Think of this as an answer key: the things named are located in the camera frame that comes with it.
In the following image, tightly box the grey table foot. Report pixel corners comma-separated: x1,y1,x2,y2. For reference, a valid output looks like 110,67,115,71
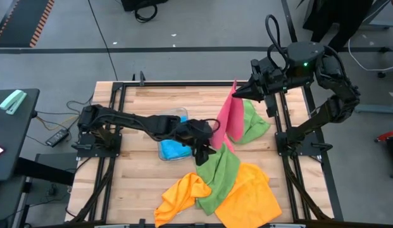
353,103,393,115

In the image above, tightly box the person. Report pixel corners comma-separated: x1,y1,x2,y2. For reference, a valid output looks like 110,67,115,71
309,0,374,51

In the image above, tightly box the coiled black cable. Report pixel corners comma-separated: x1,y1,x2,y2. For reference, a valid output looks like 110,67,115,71
134,3,159,23

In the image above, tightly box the black power adapter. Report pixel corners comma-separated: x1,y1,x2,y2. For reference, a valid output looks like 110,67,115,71
45,129,70,148

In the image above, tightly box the black desk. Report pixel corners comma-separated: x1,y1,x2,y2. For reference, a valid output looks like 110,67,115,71
0,88,41,182

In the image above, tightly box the black cable bundle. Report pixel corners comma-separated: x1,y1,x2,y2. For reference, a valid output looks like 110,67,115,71
66,94,93,137

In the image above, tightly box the black furniture base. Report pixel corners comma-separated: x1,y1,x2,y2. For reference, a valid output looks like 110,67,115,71
302,0,393,34

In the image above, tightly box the mint green stapler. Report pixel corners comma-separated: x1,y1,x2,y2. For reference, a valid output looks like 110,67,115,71
0,89,28,115

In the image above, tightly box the long black floor cable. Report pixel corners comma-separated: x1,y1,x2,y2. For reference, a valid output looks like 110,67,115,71
87,0,118,82

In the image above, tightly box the green microfiber towel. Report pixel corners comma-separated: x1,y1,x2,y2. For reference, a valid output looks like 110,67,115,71
229,99,271,146
195,142,241,217

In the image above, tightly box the white cable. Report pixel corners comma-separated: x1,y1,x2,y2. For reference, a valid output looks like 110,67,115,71
347,31,393,73

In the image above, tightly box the clear plastic bin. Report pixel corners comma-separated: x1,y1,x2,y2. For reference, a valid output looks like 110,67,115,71
156,106,197,162

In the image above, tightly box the yellow cable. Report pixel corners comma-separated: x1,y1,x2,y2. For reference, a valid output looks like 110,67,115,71
36,110,90,132

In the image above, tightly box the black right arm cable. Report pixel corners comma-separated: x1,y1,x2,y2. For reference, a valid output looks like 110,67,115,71
264,14,292,70

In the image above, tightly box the red and black chair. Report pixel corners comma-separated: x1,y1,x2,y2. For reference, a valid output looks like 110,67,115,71
375,129,393,180

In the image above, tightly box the orange microfiber towel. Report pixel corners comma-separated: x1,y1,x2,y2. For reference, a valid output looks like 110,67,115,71
154,172,213,228
214,163,283,228

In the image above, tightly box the black box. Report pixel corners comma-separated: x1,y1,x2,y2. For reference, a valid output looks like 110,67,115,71
120,0,169,13

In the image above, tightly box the black mat with striped edge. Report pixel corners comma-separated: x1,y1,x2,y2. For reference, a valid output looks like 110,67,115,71
0,0,55,48

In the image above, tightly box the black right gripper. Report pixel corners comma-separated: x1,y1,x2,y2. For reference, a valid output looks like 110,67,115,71
231,58,294,103

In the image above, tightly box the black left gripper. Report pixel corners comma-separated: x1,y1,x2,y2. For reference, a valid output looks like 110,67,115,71
175,118,218,167

